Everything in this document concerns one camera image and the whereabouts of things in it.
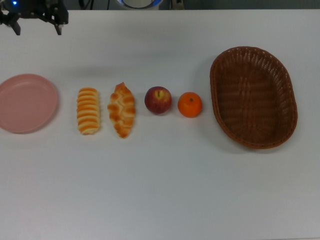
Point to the striped ridged bread loaf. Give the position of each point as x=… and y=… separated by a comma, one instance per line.
x=88, y=111

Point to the pink plate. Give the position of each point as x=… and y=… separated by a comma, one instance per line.
x=26, y=103

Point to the orange tangerine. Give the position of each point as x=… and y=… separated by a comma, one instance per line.
x=190, y=105

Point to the red apple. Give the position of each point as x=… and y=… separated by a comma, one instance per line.
x=158, y=100

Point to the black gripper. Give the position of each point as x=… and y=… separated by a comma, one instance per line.
x=30, y=8

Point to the brown woven basket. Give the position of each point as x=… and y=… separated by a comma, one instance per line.
x=252, y=100

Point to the braided golden bread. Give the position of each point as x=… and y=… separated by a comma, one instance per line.
x=121, y=110

